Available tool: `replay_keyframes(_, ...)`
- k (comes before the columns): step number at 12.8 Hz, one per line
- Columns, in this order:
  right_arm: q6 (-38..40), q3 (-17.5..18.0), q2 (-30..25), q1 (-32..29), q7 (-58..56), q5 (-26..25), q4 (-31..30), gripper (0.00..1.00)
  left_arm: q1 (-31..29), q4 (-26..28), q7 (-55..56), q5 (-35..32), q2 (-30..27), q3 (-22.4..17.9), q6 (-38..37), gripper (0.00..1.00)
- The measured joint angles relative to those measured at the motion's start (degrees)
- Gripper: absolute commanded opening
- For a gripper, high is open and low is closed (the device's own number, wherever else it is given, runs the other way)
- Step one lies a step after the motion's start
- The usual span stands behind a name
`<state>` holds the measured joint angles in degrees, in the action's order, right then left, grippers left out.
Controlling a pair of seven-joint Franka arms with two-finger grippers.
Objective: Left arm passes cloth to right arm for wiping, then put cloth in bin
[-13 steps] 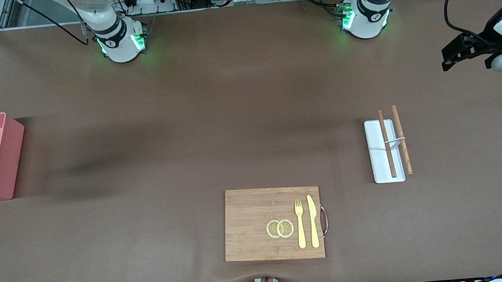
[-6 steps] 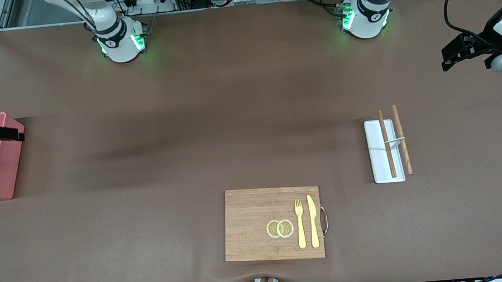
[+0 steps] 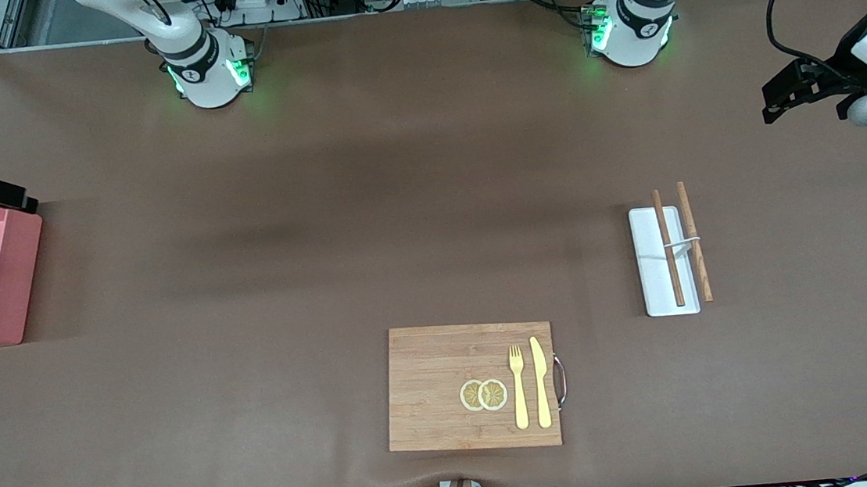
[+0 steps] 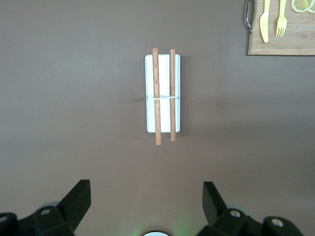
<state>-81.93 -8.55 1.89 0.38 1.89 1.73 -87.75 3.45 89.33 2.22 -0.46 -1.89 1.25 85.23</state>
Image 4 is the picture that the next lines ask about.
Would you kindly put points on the wooden cutting board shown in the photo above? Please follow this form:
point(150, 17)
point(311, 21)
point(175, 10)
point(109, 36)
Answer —
point(300, 44)

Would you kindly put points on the wooden rod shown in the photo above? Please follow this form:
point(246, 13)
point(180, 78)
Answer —
point(172, 86)
point(156, 86)

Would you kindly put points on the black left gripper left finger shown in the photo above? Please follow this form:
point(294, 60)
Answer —
point(69, 209)

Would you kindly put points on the yellow fork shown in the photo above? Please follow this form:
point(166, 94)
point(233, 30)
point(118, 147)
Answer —
point(281, 24)

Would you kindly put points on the lemon slice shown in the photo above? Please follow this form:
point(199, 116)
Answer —
point(300, 5)
point(313, 6)

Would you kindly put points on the yellow knife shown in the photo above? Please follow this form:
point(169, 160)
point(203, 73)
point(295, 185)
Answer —
point(264, 24)

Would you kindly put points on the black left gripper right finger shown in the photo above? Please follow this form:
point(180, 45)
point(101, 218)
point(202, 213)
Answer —
point(216, 211)

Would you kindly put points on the white rack base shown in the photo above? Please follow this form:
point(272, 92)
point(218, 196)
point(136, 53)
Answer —
point(165, 73)

